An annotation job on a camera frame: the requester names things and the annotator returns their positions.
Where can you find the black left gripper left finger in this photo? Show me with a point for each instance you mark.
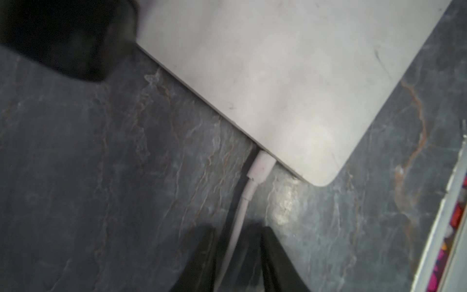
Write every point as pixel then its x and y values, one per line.
pixel 199 273

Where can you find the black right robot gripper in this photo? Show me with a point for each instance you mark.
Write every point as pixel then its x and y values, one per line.
pixel 84 40

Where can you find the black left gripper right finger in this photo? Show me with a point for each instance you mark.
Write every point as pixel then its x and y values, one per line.
pixel 279 273

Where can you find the silver laptop near front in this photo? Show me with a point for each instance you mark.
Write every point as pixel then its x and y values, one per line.
pixel 303 79

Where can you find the colourful bead strip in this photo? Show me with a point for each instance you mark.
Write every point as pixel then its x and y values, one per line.
pixel 447 237

